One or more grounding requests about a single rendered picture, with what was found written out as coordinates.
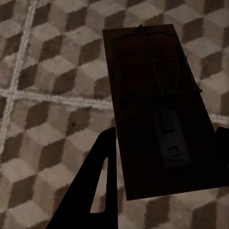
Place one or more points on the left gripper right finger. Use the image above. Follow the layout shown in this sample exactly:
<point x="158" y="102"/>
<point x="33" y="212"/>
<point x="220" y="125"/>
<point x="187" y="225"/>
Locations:
<point x="223" y="139"/>

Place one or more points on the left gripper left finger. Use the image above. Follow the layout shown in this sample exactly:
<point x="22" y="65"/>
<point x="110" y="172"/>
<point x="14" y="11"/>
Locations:
<point x="74" y="209"/>

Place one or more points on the mousetrap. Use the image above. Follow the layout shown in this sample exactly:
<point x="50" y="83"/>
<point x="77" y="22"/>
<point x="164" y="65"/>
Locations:
<point x="166" y="140"/>

